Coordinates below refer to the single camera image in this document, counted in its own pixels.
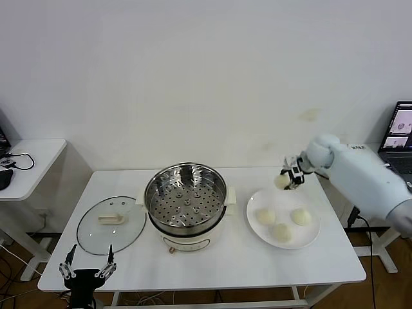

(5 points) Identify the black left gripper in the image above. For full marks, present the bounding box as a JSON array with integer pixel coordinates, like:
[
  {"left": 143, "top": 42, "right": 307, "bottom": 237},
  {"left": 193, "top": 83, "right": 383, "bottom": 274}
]
[{"left": 59, "top": 243, "right": 118, "bottom": 309}]

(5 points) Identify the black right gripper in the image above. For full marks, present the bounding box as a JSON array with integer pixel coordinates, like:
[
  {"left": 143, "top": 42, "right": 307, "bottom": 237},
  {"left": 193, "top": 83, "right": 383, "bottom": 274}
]
[{"left": 279, "top": 153, "right": 315, "bottom": 191}]

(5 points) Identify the white steamed baozi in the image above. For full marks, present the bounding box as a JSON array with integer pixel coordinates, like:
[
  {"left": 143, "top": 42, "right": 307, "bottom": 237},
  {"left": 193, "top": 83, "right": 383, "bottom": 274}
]
[
  {"left": 290, "top": 207, "right": 312, "bottom": 226},
  {"left": 256, "top": 208, "right": 277, "bottom": 225},
  {"left": 273, "top": 173, "right": 291, "bottom": 191},
  {"left": 271, "top": 223, "right": 293, "bottom": 244}
]

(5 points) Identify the round glass pot lid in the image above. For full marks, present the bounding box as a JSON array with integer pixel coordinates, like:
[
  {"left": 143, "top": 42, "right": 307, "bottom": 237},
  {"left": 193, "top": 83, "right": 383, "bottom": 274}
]
[{"left": 76, "top": 195, "right": 147, "bottom": 256}]

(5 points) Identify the steel perforated steamer basket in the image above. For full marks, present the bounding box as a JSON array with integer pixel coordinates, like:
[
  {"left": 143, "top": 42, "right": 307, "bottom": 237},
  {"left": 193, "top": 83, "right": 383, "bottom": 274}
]
[{"left": 144, "top": 163, "right": 228, "bottom": 229}]

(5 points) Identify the round white plate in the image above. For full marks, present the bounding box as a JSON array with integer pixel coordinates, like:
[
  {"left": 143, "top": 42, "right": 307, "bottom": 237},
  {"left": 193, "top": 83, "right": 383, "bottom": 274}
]
[{"left": 246, "top": 186, "right": 322, "bottom": 250}]

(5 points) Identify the white electric cooking pot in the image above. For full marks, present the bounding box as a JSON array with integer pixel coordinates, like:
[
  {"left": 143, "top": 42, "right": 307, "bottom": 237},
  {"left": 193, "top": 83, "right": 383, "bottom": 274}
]
[{"left": 136, "top": 186, "right": 238, "bottom": 255}]

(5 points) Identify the white side table with label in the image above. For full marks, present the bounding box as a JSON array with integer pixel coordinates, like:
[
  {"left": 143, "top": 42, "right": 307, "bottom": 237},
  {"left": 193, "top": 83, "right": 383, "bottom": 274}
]
[{"left": 318, "top": 143, "right": 412, "bottom": 274}]

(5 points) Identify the grey open laptop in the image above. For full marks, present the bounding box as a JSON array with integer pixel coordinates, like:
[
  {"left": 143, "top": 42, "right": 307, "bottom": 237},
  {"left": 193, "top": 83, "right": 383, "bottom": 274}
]
[{"left": 378, "top": 101, "right": 412, "bottom": 177}]

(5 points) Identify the white side table with mouse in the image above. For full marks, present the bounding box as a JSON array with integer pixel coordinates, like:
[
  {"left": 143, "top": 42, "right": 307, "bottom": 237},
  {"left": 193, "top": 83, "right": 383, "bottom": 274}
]
[{"left": 0, "top": 138, "right": 94, "bottom": 281}]

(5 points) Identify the black computer mouse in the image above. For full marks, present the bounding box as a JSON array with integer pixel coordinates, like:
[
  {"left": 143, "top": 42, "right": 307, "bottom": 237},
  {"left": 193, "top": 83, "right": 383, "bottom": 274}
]
[{"left": 0, "top": 169, "right": 14, "bottom": 191}]

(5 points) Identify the black open laptop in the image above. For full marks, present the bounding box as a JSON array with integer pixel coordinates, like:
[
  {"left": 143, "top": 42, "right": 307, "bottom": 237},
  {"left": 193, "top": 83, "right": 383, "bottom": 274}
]
[{"left": 0, "top": 109, "right": 13, "bottom": 156}]

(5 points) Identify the white floor cable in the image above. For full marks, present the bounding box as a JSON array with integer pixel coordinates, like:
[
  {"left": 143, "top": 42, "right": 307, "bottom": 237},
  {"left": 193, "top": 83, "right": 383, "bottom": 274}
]
[{"left": 0, "top": 243, "right": 43, "bottom": 276}]

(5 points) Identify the black power cable with adapter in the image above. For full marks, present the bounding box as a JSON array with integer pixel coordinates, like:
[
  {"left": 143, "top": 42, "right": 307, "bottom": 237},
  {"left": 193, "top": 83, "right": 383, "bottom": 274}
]
[{"left": 347, "top": 205, "right": 378, "bottom": 309}]

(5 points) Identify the thin black desk cable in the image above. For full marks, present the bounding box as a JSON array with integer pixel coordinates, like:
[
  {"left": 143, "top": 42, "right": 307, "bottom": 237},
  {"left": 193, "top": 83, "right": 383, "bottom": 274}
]
[{"left": 6, "top": 153, "right": 35, "bottom": 171}]

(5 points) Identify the white main table frame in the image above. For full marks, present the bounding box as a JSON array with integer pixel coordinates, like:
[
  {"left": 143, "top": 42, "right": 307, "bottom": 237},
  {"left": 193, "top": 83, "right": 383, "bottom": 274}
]
[{"left": 73, "top": 285, "right": 339, "bottom": 309}]

